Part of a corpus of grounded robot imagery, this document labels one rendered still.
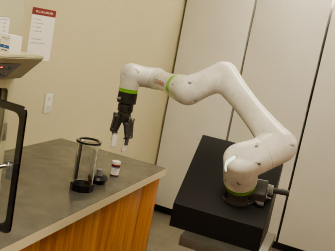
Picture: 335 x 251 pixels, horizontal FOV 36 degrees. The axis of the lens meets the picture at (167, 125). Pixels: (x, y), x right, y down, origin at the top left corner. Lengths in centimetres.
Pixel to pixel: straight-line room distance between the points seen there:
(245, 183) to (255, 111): 29
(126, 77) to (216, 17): 226
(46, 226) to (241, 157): 73
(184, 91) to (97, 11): 139
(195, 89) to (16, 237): 87
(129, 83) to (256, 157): 84
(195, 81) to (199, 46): 255
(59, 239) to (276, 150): 89
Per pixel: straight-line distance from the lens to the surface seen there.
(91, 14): 324
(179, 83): 206
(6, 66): 182
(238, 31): 451
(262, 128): 193
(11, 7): 193
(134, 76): 242
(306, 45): 440
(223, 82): 208
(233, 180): 187
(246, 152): 184
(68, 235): 210
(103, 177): 238
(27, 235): 179
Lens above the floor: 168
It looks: 10 degrees down
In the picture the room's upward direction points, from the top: 11 degrees clockwise
